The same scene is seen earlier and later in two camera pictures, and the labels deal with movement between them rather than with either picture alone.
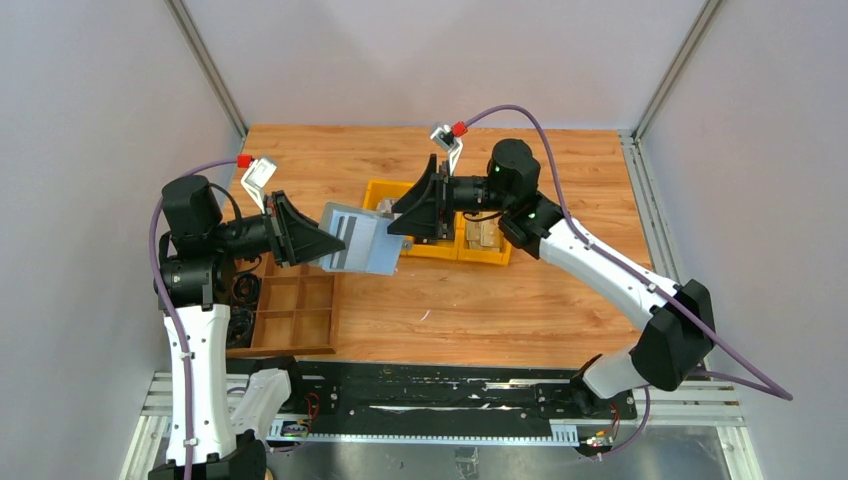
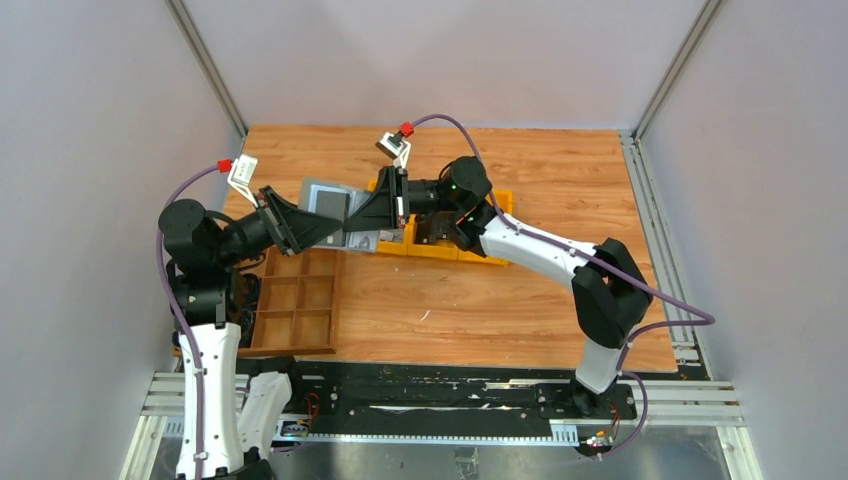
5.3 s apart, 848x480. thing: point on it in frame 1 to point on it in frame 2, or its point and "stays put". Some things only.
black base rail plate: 336,400 stays put
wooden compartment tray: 297,309 stays put
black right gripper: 422,220 to 388,207
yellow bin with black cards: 439,249 stays put
